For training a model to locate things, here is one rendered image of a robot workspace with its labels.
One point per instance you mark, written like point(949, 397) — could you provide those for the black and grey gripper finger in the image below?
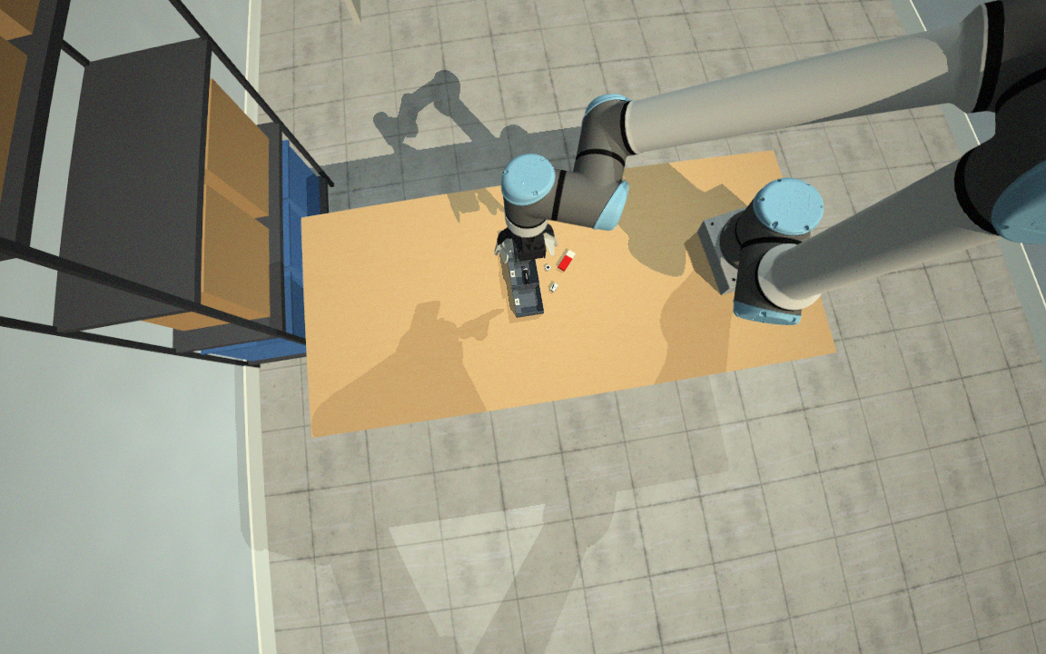
point(504, 244)
point(550, 239)

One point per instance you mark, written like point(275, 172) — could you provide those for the dark grey rack of bins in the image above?
point(527, 297)

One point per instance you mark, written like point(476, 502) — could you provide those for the red and white eraser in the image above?
point(566, 261)

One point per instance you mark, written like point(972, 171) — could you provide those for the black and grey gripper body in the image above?
point(530, 246)

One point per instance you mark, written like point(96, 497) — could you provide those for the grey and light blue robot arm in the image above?
point(1000, 183)

